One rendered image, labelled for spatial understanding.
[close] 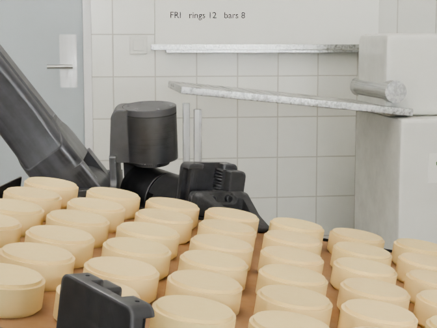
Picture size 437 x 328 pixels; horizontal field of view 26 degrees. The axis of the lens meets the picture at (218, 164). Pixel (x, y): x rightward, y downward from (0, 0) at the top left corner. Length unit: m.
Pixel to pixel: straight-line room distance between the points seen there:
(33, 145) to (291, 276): 0.41
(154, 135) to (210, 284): 0.39
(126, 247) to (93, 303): 0.21
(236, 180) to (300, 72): 3.73
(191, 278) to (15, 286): 0.12
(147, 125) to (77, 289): 0.51
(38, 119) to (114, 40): 3.56
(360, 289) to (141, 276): 0.16
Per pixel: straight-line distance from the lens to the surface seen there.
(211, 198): 0.92
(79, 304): 0.48
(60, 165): 1.00
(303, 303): 0.61
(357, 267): 0.74
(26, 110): 1.00
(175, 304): 0.56
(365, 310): 0.62
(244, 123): 4.63
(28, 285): 0.57
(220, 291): 0.61
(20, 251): 0.63
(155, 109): 0.99
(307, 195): 4.74
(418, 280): 0.74
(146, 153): 0.99
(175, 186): 0.97
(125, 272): 0.61
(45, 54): 4.58
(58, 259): 0.63
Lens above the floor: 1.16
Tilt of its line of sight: 7 degrees down
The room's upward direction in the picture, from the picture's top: straight up
